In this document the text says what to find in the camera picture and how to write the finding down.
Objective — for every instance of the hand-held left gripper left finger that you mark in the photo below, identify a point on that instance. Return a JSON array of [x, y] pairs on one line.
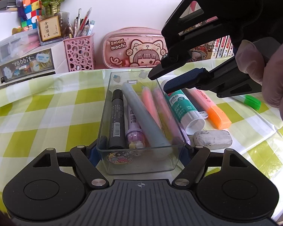
[[93, 155]]

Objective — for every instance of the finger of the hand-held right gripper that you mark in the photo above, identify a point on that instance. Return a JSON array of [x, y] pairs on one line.
[[184, 80], [174, 44]]

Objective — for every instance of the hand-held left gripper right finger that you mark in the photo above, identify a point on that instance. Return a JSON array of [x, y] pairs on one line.
[[195, 161]]

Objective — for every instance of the grey correction tape dispenser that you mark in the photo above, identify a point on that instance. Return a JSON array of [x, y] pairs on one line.
[[195, 103]]

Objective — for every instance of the white eraser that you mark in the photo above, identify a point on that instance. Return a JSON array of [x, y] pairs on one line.
[[212, 140]]

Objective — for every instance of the white teal glue stick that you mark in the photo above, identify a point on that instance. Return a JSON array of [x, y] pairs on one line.
[[184, 110]]

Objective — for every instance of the thin lilac pen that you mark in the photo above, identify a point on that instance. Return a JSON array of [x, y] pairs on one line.
[[166, 114]]

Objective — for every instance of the coral pink highlighter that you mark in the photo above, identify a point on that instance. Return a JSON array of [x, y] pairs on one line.
[[149, 103]]

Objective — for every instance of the black marker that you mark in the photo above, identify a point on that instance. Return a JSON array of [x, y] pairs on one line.
[[116, 117]]

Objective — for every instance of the purple bead-cap pen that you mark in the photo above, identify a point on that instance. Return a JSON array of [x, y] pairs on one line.
[[134, 137]]

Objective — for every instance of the clear plastic organizer box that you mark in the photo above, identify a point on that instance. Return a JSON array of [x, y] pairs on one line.
[[141, 162]]

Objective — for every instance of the orange highlighter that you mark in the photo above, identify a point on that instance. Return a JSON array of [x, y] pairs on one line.
[[217, 115]]

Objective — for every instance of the blue-grey highlighter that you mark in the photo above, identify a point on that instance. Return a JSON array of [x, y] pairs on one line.
[[143, 117]]

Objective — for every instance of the green highlighter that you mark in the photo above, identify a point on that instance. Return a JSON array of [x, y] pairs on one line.
[[251, 102]]

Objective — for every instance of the person's right hand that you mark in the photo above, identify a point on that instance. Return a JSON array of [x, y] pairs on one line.
[[278, 80]]

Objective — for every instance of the pink cartoon pencil case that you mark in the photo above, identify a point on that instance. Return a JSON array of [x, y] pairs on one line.
[[132, 49]]

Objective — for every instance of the pink spine comic book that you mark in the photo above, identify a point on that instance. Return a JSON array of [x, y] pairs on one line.
[[195, 6]]

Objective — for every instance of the pink top comic book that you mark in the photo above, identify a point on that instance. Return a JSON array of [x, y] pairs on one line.
[[227, 47], [232, 46]]

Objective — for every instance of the green checked tablecloth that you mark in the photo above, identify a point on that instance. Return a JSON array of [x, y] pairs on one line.
[[49, 113]]

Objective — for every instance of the pink perforated pen holder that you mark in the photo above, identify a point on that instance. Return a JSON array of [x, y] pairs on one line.
[[80, 54]]

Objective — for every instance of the bunch of pens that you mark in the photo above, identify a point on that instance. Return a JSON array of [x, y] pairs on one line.
[[81, 26]]

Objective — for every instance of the white desktop drawer organizer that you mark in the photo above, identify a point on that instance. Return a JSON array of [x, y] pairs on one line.
[[59, 58]]

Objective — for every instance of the lucky bamboo in glass pot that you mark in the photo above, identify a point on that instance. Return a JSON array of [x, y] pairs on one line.
[[50, 28]]

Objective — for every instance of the clear plastic storage box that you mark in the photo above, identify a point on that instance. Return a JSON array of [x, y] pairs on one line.
[[16, 47]]

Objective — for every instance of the small yellow toy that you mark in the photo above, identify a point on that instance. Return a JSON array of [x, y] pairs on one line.
[[20, 30]]

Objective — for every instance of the colourful twist cube puzzle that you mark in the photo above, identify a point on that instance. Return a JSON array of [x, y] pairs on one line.
[[33, 9]]

